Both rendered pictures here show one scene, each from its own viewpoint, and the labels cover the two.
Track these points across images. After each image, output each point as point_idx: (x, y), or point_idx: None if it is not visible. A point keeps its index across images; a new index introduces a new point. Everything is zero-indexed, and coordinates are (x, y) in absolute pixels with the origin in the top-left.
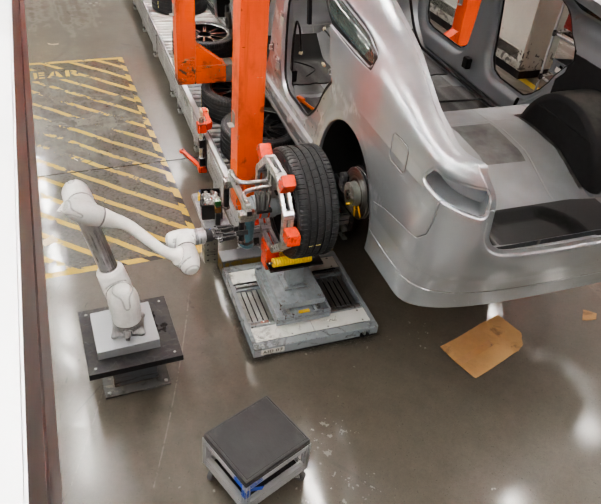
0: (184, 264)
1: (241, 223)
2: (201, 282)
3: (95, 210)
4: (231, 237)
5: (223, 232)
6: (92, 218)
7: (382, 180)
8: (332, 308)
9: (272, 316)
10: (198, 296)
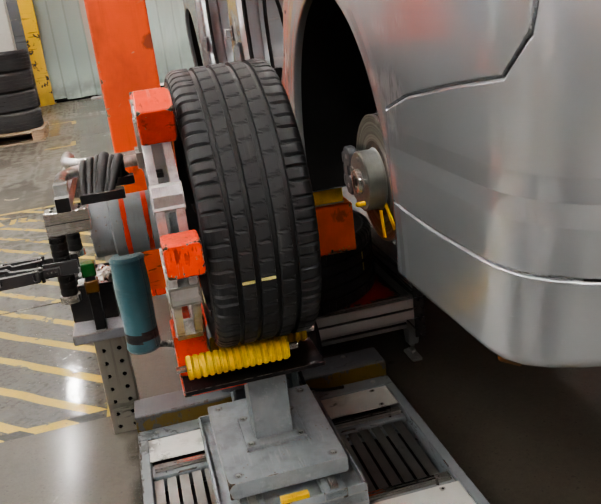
0: None
1: (53, 241)
2: (93, 470)
3: None
4: (25, 278)
5: (7, 270)
6: None
7: (387, 18)
8: (379, 490)
9: None
10: (75, 500)
